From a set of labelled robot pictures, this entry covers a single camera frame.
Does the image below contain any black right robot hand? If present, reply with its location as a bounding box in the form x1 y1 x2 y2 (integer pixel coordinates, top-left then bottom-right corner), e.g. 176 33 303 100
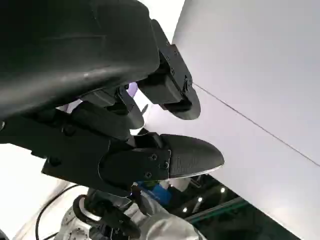
71 194 142 239

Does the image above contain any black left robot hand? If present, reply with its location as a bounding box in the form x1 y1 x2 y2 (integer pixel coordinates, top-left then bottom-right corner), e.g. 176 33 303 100
0 0 226 198

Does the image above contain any blue workshop object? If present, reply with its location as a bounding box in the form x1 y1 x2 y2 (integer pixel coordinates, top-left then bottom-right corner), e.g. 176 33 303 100
147 183 173 204

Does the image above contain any white workshop object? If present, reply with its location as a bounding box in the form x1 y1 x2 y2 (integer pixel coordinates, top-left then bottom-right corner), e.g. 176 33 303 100
172 174 199 194

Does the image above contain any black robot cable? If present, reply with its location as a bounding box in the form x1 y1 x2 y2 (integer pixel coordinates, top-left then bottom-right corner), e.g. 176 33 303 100
34 184 81 240

